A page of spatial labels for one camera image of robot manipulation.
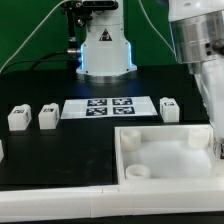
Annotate white part left edge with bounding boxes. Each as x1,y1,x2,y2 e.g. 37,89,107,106
0,140,4,163

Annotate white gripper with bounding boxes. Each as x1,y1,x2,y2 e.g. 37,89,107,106
194,58,224,142

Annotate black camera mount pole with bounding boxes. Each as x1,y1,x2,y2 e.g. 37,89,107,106
61,0,84,71

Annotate black cable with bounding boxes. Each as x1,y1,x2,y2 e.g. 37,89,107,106
0,49,83,78

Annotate white front obstacle bar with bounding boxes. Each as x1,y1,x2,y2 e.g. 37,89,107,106
0,178,224,223

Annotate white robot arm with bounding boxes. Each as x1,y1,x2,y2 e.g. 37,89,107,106
76,0,224,143

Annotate white square tabletop tray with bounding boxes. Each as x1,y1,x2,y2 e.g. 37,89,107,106
114,125,224,184

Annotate white cable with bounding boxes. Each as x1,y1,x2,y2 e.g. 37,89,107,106
0,0,73,75

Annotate white sheet with tags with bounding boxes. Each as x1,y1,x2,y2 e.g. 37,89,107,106
61,96,157,119

